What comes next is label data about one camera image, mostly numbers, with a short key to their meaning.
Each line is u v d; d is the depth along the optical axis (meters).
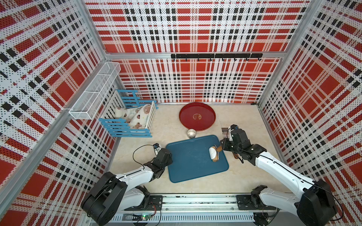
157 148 0.80
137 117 1.04
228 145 0.73
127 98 1.19
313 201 0.38
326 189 0.40
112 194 0.42
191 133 1.01
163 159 0.68
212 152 0.88
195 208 0.74
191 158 0.91
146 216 0.69
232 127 0.76
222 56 0.90
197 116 1.14
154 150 0.78
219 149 0.83
